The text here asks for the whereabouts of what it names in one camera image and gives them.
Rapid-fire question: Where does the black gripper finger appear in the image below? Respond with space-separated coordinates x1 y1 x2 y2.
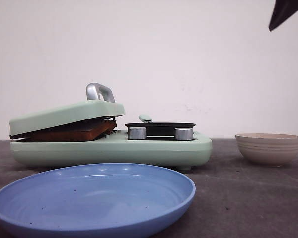
268 0 298 31

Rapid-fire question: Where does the beige ribbed bowl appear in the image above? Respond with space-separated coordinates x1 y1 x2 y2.
235 133 298 167

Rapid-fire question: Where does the bread slice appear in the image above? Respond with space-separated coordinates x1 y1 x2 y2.
27 120 117 142

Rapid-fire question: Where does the breakfast maker hinged lid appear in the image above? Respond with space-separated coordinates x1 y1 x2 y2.
9 83 125 139

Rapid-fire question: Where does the mint green breakfast maker base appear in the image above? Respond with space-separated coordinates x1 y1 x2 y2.
10 130 212 170

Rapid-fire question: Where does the right silver control knob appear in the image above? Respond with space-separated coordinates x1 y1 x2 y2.
174 127 194 141

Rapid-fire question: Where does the silver control knob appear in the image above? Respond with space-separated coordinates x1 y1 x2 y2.
128 127 147 140
174 127 194 141

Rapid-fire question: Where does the black frying pan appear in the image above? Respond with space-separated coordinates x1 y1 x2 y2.
125 114 196 136

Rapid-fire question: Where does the left silver control knob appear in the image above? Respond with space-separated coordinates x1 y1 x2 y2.
128 127 147 140

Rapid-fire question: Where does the blue plate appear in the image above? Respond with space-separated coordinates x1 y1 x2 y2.
0 163 196 238

